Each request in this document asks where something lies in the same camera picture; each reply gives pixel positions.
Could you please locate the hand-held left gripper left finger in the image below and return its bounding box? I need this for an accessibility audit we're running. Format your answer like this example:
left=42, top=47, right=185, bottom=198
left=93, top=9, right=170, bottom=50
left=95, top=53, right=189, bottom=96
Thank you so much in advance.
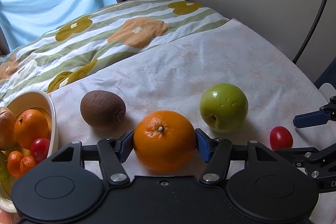
left=49, top=130, right=135, bottom=184

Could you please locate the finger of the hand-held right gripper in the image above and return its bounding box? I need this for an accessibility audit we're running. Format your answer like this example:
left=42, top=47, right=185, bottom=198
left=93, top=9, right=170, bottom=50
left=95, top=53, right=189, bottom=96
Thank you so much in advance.
left=274, top=147, right=336, bottom=180
left=293, top=95, right=336, bottom=129

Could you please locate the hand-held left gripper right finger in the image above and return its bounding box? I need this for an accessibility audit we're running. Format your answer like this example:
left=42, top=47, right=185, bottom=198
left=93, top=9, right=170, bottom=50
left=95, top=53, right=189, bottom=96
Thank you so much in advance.
left=195, top=128, right=279, bottom=184

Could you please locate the red cherry tomato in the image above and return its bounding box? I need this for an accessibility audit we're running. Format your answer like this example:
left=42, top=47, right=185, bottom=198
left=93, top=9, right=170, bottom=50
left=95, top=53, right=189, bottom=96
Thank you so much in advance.
left=269, top=126, right=294, bottom=151
left=30, top=137, right=51, bottom=163

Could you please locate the large orange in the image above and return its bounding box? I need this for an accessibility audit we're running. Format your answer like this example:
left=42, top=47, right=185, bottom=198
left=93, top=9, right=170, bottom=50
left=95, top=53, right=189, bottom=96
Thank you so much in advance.
left=133, top=110, right=197, bottom=172
left=14, top=109, right=50, bottom=150

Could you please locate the oval duck print dish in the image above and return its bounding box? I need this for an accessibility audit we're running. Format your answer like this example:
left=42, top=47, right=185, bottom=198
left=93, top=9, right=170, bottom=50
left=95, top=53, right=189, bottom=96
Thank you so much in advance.
left=0, top=90, right=57, bottom=214

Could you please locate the small tangerine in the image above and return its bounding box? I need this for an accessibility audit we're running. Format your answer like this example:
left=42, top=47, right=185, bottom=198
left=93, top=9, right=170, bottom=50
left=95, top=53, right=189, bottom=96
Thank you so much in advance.
left=7, top=151, right=24, bottom=179
left=20, top=155, right=37, bottom=174

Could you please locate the brown pear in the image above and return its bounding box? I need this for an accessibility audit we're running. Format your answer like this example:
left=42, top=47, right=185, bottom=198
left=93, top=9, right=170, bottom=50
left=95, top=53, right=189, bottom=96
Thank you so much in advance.
left=0, top=107, right=18, bottom=151

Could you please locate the green apple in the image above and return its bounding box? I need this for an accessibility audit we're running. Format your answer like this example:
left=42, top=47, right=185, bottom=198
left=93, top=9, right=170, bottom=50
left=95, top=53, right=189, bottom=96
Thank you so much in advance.
left=199, top=83, right=249, bottom=134
left=0, top=151, right=10, bottom=183

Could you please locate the brown kiwi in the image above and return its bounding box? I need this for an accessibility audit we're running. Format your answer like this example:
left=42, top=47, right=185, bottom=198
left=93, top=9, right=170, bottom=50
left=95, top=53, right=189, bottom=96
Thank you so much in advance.
left=80, top=90, right=127, bottom=128

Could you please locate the dark blue clothing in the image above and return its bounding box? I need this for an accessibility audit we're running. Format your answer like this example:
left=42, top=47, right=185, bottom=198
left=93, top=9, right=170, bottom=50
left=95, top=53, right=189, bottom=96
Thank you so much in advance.
left=314, top=57, right=336, bottom=86

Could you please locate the white table cloth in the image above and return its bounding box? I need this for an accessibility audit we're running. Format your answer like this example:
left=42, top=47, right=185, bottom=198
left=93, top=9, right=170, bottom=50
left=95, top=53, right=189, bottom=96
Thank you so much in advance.
left=49, top=18, right=323, bottom=182

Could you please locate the floral striped blanket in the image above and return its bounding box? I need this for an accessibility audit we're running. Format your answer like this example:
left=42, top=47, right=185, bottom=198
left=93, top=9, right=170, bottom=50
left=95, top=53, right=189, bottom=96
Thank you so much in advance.
left=0, top=0, right=231, bottom=106

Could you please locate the pink floral cloth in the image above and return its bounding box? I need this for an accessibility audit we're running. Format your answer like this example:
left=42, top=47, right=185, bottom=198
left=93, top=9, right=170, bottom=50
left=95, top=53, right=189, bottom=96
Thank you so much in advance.
left=0, top=207, right=20, bottom=224

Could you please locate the black cable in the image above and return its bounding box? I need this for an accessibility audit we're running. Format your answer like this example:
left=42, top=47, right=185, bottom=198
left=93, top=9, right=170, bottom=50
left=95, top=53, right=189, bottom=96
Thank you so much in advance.
left=292, top=0, right=333, bottom=63

